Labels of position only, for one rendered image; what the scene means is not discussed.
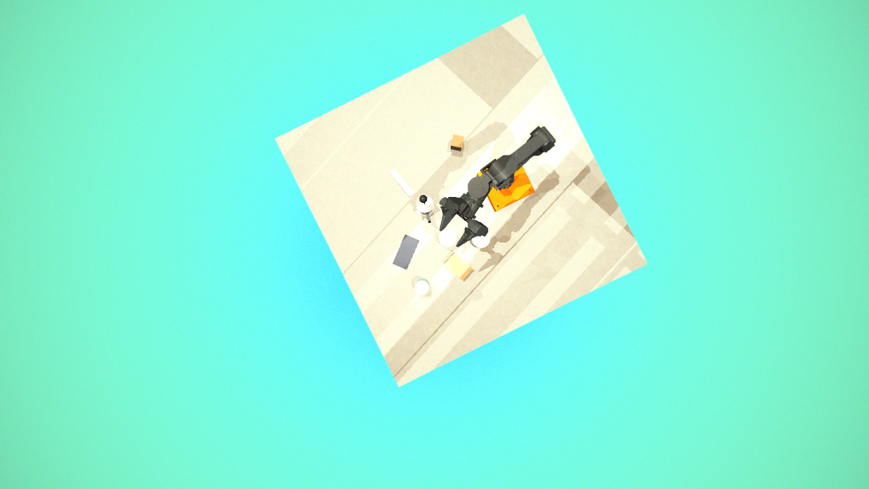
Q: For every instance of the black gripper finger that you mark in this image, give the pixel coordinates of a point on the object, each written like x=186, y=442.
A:
x=446, y=218
x=467, y=235

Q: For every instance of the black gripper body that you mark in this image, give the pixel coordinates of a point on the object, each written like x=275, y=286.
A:
x=474, y=225

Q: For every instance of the white flat bar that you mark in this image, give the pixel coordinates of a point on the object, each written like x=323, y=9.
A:
x=402, y=183

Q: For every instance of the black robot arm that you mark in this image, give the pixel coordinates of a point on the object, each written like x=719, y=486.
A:
x=501, y=171

